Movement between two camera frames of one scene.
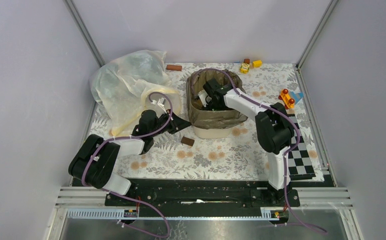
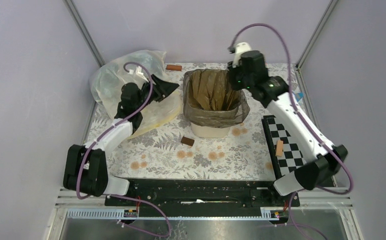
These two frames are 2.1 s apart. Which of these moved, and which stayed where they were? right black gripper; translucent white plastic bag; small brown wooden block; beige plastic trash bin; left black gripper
Moved: right black gripper; left black gripper
Stayed: small brown wooden block; translucent white plastic bag; beige plastic trash bin
